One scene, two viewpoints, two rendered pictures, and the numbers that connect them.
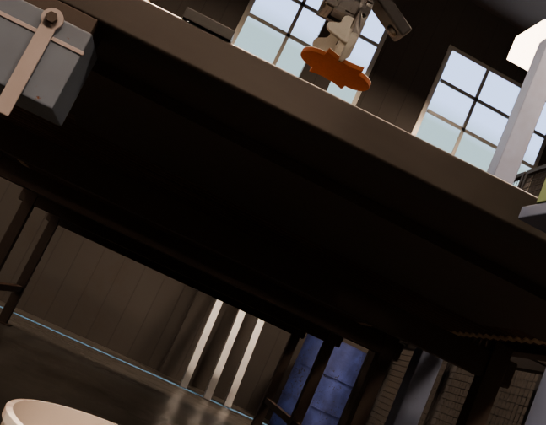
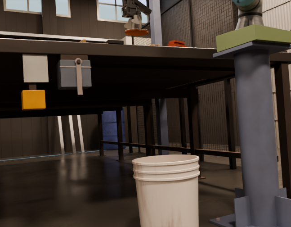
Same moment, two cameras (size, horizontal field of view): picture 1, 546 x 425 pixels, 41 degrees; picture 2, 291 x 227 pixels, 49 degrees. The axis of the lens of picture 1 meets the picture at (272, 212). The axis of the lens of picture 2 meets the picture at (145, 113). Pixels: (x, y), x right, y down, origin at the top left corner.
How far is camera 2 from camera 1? 0.74 m
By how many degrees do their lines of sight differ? 21
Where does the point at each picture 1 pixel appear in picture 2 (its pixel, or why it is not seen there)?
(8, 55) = (72, 77)
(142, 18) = (98, 48)
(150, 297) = (29, 128)
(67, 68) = (89, 73)
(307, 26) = not seen: outside the picture
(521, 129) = (155, 6)
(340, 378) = not seen: hidden behind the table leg
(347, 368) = not seen: hidden behind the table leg
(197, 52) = (117, 51)
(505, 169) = (156, 23)
